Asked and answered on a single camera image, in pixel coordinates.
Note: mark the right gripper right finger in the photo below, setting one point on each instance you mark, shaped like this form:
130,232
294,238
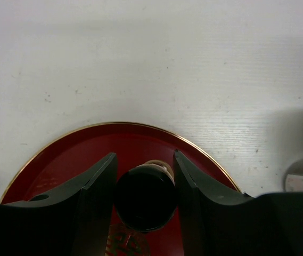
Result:
217,220

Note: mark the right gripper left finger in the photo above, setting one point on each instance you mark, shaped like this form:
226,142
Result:
70,219

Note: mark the black-cap spice bottle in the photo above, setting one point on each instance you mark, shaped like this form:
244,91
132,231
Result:
145,197

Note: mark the round red lacquer tray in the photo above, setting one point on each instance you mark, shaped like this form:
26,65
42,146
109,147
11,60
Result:
134,144

